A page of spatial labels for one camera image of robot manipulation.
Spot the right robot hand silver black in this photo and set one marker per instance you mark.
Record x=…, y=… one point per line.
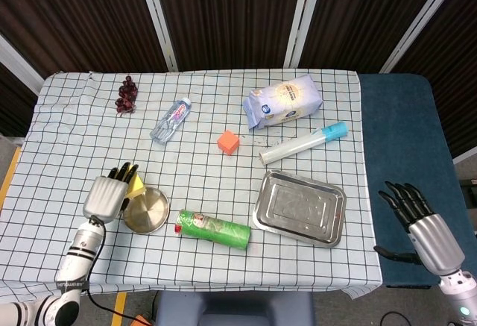
x=434, y=240

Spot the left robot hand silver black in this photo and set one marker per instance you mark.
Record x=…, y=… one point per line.
x=104, y=199

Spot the yellow cube block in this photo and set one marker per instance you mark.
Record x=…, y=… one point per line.
x=136, y=188

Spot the green chip can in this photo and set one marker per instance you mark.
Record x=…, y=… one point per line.
x=216, y=231

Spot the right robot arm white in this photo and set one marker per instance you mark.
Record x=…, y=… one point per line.
x=460, y=300

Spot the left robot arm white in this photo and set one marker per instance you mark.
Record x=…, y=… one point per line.
x=76, y=262

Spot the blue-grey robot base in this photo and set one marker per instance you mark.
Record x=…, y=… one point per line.
x=234, y=309

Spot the round metal plate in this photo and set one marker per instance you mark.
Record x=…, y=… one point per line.
x=147, y=212

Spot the black box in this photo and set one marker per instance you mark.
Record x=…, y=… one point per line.
x=469, y=191

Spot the clear plastic water bottle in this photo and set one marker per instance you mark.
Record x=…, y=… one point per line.
x=169, y=122

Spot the dark red grape bunch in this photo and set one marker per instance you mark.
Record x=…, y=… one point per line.
x=126, y=94

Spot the dark blue table mat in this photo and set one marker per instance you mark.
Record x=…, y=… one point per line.
x=398, y=135

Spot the white checked tablecloth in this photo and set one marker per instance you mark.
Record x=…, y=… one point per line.
x=208, y=266

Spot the orange object on floor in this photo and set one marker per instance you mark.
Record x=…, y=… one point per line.
x=143, y=321

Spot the orange cube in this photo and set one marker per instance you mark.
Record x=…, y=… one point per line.
x=227, y=142

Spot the rectangular metal tray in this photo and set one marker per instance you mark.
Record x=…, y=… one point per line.
x=302, y=208

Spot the cling film roll blue end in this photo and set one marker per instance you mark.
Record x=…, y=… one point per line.
x=298, y=145

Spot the pale blue tissue pack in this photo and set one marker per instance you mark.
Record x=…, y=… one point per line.
x=283, y=100

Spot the brown folding screen white frame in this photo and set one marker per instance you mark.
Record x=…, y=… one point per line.
x=231, y=16

